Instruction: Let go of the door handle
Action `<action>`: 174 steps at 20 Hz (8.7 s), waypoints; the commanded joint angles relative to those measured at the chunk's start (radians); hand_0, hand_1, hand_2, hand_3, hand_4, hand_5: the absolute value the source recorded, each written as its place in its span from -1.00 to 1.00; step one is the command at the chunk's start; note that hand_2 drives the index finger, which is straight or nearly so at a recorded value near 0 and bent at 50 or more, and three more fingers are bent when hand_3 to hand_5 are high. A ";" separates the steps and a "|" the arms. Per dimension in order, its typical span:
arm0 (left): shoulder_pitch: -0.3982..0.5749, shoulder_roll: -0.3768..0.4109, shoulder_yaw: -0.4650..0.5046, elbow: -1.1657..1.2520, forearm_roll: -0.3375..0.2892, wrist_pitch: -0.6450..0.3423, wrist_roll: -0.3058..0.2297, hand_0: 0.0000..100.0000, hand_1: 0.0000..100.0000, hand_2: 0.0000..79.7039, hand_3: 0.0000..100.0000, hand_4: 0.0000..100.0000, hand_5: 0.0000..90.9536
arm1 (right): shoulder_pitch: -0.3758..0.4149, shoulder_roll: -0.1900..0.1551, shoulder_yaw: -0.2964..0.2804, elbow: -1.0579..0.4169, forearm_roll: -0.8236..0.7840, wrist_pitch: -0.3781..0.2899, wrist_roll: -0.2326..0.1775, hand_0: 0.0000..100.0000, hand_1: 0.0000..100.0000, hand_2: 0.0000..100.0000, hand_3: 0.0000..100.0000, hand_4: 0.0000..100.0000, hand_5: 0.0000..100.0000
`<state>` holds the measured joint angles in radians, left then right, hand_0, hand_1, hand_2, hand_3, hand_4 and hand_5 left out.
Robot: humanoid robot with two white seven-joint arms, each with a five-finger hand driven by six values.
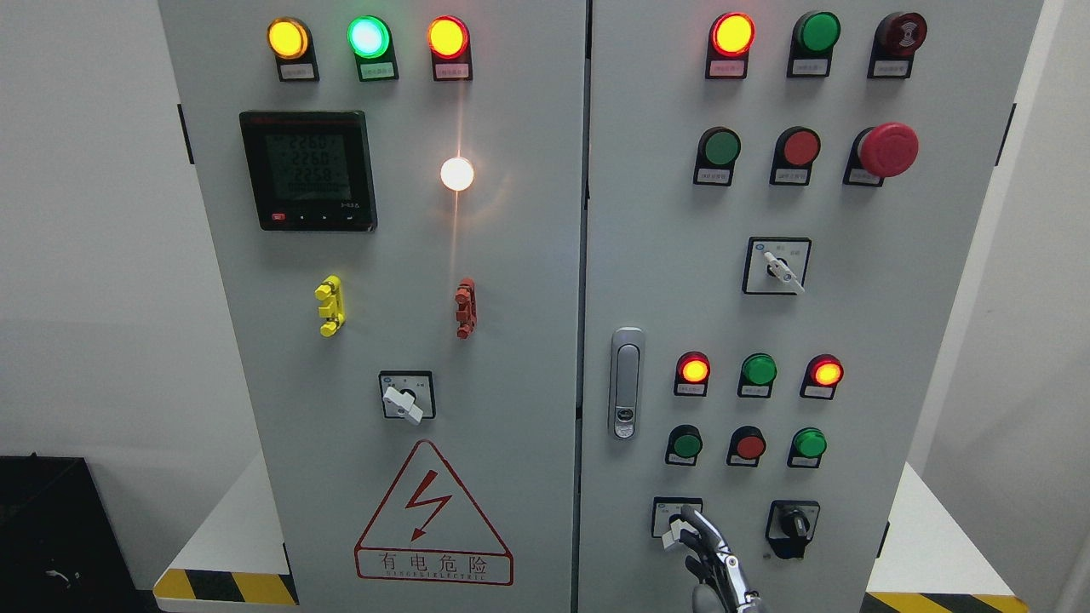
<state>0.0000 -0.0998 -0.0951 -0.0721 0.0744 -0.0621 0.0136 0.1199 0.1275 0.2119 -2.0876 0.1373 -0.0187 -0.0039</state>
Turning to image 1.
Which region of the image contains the grey robot hand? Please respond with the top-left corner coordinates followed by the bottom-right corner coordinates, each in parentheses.
top-left (679, 505), bottom-right (767, 612)

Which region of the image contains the silver cabinet door handle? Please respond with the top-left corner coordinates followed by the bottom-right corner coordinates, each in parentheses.
top-left (608, 327), bottom-right (645, 441)

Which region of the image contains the grey right cabinet door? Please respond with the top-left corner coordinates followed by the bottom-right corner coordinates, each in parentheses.
top-left (577, 1), bottom-right (1042, 612)

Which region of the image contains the grey cabinet door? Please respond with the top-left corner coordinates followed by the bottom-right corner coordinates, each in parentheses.
top-left (577, 1), bottom-right (1042, 612)
top-left (159, 1), bottom-right (588, 612)

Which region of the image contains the grey left cabinet door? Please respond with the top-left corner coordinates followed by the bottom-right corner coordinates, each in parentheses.
top-left (159, 1), bottom-right (588, 612)

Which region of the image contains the red-orange indicator light left door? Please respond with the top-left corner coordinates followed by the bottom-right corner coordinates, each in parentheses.
top-left (426, 14), bottom-right (473, 82)

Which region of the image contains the red push button lower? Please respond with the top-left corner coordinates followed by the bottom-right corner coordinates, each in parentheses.
top-left (726, 426), bottom-right (767, 468)

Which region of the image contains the red push button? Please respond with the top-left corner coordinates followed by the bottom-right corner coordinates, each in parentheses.
top-left (726, 426), bottom-right (767, 468)
top-left (768, 127), bottom-right (821, 187)

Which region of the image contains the green push button lower left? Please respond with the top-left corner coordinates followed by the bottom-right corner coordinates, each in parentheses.
top-left (664, 424), bottom-right (703, 467)

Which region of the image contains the green push button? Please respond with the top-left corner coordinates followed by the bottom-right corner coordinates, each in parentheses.
top-left (692, 127), bottom-right (741, 187)
top-left (787, 426), bottom-right (829, 469)
top-left (664, 424), bottom-right (703, 467)

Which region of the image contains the green push button lower right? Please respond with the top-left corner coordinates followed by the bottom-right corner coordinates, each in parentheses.
top-left (787, 426), bottom-right (829, 469)

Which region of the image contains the white platform with hazard stripes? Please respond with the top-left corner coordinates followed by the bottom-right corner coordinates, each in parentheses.
top-left (152, 450), bottom-right (1083, 613)

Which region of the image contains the red lit indicator mid left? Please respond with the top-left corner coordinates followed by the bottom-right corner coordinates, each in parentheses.
top-left (673, 352), bottom-right (711, 397)

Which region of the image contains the red lit indicator mid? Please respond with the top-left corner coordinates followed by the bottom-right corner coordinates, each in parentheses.
top-left (673, 352), bottom-right (711, 397)
top-left (800, 353), bottom-right (844, 400)

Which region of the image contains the green indicator mid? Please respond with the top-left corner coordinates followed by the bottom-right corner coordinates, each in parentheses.
top-left (737, 352), bottom-right (778, 399)

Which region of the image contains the red lit indicator mid right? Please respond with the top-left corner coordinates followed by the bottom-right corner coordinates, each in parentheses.
top-left (800, 353), bottom-right (844, 400)

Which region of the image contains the red triangle danger sign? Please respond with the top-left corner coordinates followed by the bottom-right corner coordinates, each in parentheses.
top-left (354, 438), bottom-right (514, 587)

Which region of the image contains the red plastic clip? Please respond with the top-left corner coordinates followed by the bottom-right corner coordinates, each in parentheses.
top-left (453, 277), bottom-right (479, 339)

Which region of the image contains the green push button upper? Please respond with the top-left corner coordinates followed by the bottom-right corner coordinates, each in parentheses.
top-left (692, 127), bottom-right (741, 187)

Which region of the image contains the red push button upper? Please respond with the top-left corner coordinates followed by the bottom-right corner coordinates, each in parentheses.
top-left (768, 127), bottom-right (821, 187)

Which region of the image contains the red emergency stop button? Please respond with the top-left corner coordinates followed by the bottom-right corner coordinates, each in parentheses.
top-left (841, 122), bottom-right (920, 187)

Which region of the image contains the yellow plastic clip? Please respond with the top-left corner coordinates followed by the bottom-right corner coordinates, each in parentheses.
top-left (314, 275), bottom-right (346, 338)

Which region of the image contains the white lit indicator light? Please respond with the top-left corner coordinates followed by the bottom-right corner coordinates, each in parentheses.
top-left (439, 156), bottom-right (475, 192)

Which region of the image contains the red lit indicator top right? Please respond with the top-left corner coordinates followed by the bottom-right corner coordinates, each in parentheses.
top-left (705, 12), bottom-right (755, 80)

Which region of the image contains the green indicator top right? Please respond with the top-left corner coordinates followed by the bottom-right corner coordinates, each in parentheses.
top-left (786, 10), bottom-right (841, 79)

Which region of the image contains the dark red buzzer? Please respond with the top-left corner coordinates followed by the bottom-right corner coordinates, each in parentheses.
top-left (867, 12), bottom-right (927, 80)

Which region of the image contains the black digital power meter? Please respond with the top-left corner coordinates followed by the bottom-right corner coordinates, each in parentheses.
top-left (238, 110), bottom-right (378, 232)

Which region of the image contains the green lit indicator light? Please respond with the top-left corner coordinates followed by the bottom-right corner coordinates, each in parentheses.
top-left (347, 15), bottom-right (399, 82)

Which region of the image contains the black box bottom left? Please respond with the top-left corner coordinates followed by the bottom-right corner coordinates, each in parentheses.
top-left (1, 454), bottom-right (143, 612)

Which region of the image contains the yellow indicator light top left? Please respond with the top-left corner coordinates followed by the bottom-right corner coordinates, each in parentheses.
top-left (267, 16), bottom-right (320, 83)

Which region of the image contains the white selector switch bottom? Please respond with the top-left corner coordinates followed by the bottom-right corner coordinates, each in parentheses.
top-left (651, 496), bottom-right (703, 550)

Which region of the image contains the white selector switch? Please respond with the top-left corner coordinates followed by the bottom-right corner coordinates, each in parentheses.
top-left (741, 237), bottom-right (812, 295)
top-left (651, 496), bottom-right (703, 550)

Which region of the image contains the black selector switch bottom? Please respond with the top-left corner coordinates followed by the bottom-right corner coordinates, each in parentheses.
top-left (766, 500), bottom-right (821, 561)

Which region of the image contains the white selector switch right upper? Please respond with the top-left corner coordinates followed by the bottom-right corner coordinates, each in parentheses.
top-left (741, 237), bottom-right (812, 295)

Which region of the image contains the white selector switch left door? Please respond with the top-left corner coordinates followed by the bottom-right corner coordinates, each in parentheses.
top-left (378, 371), bottom-right (436, 426)

